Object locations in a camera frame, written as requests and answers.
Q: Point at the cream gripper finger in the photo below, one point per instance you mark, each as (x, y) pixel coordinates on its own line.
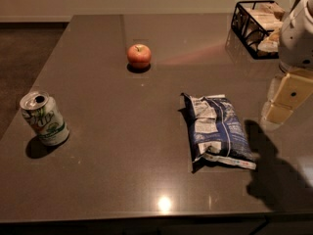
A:
(286, 93)

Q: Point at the blue white chip bag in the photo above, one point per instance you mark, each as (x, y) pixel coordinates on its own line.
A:
(215, 133)

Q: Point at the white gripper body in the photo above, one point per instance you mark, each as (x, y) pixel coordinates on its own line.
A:
(295, 41)

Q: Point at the white green 7up can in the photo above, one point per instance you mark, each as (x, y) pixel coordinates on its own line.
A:
(41, 112)

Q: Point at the snack packets in basket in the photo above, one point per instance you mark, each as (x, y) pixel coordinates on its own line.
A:
(263, 31)

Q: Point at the red apple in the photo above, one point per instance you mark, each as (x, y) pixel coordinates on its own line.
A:
(139, 56)

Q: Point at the black wire basket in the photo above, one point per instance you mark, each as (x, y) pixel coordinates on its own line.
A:
(240, 21)

